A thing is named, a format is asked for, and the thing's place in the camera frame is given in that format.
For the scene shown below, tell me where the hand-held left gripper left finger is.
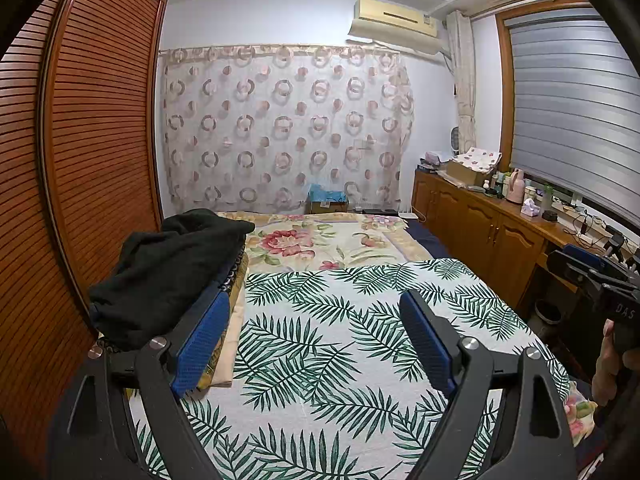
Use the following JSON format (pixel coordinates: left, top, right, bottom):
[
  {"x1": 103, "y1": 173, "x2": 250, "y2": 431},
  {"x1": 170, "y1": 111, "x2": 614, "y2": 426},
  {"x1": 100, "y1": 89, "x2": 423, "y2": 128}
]
[{"x1": 47, "y1": 290, "x2": 231, "y2": 480}]

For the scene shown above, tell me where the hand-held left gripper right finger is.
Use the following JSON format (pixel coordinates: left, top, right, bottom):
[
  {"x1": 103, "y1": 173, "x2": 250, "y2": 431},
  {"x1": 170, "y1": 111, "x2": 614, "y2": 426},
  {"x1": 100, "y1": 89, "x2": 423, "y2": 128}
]
[{"x1": 399, "y1": 289, "x2": 576, "y2": 480}]

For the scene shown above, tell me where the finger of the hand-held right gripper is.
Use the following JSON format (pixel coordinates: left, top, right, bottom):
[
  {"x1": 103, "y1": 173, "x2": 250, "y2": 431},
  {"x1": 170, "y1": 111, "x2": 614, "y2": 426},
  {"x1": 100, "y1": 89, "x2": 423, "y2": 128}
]
[
  {"x1": 546, "y1": 250, "x2": 603, "y2": 295},
  {"x1": 564, "y1": 244, "x2": 608, "y2": 273}
]

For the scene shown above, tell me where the black printed t-shirt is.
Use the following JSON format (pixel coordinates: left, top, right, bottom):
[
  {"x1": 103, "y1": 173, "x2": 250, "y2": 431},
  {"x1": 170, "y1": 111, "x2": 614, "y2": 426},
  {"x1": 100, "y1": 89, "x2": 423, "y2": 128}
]
[{"x1": 89, "y1": 208, "x2": 256, "y2": 352}]

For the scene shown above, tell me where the person's right hand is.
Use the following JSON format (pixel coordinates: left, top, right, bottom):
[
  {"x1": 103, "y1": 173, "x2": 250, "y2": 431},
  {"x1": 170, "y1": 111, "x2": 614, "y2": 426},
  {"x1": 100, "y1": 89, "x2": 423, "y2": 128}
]
[{"x1": 591, "y1": 320, "x2": 640, "y2": 406}]

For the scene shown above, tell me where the beige folded garment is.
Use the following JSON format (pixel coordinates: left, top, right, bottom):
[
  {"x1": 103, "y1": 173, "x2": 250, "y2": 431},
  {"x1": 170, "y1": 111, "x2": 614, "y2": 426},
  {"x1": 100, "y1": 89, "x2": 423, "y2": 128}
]
[{"x1": 212, "y1": 280, "x2": 248, "y2": 388}]

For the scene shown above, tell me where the black waste bin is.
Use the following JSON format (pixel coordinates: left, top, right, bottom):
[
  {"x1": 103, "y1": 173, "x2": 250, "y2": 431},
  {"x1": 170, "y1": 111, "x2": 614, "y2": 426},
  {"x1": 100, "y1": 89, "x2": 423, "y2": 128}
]
[{"x1": 534, "y1": 300, "x2": 563, "y2": 326}]

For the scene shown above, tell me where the pink thermos jug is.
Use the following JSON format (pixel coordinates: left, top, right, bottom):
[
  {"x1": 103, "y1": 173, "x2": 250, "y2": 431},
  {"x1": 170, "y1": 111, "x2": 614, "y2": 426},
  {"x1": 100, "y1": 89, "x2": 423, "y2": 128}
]
[{"x1": 506, "y1": 167, "x2": 526, "y2": 204}]

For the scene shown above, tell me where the green leaf-print blanket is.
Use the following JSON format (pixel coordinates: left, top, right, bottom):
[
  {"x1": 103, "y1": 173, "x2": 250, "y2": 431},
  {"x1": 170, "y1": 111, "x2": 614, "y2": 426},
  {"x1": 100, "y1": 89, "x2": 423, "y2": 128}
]
[{"x1": 127, "y1": 258, "x2": 571, "y2": 480}]

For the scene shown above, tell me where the navy bed sheet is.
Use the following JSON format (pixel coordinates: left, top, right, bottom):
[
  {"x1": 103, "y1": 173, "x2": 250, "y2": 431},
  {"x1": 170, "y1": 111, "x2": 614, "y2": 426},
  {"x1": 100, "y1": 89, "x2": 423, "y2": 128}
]
[{"x1": 405, "y1": 219, "x2": 451, "y2": 261}]

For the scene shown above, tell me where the wooden sideboard cabinet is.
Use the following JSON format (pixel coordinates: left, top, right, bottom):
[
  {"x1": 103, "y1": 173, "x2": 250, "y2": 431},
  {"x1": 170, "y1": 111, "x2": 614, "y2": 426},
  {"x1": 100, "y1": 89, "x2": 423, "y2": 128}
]
[{"x1": 412, "y1": 167, "x2": 640, "y2": 321}]

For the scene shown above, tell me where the white floral cloth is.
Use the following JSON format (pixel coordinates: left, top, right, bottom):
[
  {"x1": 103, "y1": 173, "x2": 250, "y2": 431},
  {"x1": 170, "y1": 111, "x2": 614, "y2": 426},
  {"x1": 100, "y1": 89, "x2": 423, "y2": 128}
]
[{"x1": 460, "y1": 146, "x2": 502, "y2": 168}]

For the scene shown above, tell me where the open cardboard box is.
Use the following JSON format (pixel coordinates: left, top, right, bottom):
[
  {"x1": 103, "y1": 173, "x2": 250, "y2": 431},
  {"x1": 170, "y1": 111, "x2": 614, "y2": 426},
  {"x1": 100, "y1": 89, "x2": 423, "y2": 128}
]
[{"x1": 446, "y1": 159, "x2": 488, "y2": 187}]

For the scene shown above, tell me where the grey window blind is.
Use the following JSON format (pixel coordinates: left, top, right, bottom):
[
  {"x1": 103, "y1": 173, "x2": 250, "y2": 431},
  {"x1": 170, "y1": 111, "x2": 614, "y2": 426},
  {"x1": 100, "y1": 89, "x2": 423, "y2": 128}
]
[{"x1": 507, "y1": 7, "x2": 640, "y2": 221}]

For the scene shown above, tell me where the small cardboard box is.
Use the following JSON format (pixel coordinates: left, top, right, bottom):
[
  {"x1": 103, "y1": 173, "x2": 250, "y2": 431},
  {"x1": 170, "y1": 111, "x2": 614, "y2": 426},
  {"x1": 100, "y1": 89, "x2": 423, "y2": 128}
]
[{"x1": 309, "y1": 199, "x2": 350, "y2": 215}]

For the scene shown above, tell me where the blue plastic bag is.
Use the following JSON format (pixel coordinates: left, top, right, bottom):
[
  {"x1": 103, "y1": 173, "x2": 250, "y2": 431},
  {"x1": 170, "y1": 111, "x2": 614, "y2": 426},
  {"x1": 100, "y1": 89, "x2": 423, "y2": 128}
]
[{"x1": 307, "y1": 183, "x2": 348, "y2": 206}]

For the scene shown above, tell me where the beige side curtain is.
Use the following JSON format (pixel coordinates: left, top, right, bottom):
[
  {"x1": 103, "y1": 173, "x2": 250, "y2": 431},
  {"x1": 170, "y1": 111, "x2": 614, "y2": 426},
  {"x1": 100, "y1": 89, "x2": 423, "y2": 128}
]
[{"x1": 446, "y1": 9, "x2": 478, "y2": 156}]

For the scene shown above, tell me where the circle-patterned sheer curtain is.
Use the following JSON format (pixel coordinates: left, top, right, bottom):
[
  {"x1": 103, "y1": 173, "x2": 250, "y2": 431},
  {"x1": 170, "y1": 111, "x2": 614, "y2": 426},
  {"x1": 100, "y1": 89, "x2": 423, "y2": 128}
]
[{"x1": 159, "y1": 44, "x2": 416, "y2": 213}]

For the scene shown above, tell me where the wooden louvred wardrobe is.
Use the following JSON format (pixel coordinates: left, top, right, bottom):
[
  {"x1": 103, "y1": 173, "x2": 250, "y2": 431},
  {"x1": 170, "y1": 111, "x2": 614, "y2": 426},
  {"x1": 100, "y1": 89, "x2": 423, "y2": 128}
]
[{"x1": 0, "y1": 0, "x2": 168, "y2": 461}]

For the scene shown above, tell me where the black charging cable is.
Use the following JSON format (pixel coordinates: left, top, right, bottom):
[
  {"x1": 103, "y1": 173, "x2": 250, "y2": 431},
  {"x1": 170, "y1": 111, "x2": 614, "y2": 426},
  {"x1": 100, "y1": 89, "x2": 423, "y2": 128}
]
[{"x1": 562, "y1": 207, "x2": 618, "y2": 253}]

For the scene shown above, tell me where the wooden window frame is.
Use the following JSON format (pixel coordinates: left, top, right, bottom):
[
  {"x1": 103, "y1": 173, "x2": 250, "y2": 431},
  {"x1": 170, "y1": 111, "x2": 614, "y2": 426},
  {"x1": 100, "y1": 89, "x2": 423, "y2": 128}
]
[{"x1": 495, "y1": 0, "x2": 598, "y2": 173}]

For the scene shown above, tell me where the beige wall air conditioner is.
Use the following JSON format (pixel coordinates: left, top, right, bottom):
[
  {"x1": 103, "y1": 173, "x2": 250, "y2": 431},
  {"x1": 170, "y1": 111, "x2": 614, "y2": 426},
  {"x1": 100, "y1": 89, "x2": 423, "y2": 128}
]
[{"x1": 348, "y1": 0, "x2": 451, "y2": 56}]

